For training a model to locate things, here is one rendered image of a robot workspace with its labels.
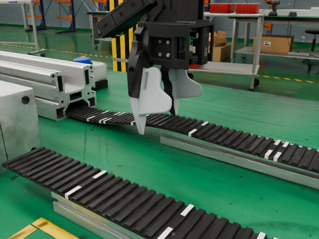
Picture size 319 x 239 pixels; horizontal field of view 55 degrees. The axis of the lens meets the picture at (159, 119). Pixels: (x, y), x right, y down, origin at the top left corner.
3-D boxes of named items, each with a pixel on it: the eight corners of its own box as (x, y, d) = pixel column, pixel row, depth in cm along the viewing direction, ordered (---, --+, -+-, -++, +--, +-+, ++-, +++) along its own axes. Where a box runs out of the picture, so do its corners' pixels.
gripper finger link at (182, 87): (200, 123, 46) (192, 69, 41) (167, 115, 50) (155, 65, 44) (208, 111, 48) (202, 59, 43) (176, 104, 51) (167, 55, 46)
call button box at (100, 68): (108, 87, 74) (107, 61, 72) (78, 97, 67) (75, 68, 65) (85, 83, 79) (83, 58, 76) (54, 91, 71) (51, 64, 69)
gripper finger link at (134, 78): (131, 97, 38) (144, 27, 37) (121, 95, 39) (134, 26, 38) (151, 100, 42) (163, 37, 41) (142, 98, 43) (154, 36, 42)
